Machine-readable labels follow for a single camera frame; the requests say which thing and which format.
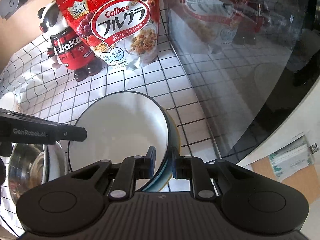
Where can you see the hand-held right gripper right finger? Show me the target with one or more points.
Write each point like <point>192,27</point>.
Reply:
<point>174,166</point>

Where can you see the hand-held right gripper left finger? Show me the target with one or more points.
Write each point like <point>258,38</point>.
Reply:
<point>151,160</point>

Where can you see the red cereal bag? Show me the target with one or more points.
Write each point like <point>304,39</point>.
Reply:
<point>112,25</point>

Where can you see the panda robot figurine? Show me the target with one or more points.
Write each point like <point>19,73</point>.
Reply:
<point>67,52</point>

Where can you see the white glass computer case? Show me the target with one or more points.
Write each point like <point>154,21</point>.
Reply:
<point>237,55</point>

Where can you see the deep white bowl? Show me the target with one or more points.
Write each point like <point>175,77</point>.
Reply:
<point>8,101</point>

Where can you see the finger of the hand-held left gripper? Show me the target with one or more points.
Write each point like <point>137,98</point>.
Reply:
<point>73,133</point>

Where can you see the white checkered tablecloth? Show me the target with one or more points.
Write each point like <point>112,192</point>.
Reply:
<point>140,80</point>

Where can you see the stainless steel bowl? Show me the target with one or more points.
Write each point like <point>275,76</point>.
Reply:
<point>27,165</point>

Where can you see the white plastic packet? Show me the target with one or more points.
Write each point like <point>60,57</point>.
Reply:
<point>291,158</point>

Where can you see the blue bowl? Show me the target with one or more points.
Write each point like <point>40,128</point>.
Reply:
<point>112,130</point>

